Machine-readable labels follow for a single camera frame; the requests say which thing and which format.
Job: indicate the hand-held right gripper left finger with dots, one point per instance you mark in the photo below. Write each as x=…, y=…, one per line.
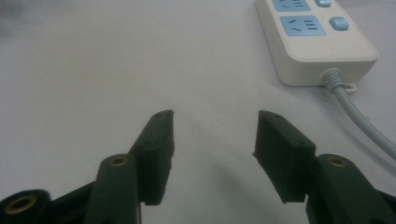
x=154, y=155

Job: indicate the white power strip blue sockets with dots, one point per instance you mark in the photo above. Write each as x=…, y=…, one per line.
x=314, y=46

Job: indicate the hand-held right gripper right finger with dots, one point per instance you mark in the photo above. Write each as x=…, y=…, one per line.
x=286, y=155

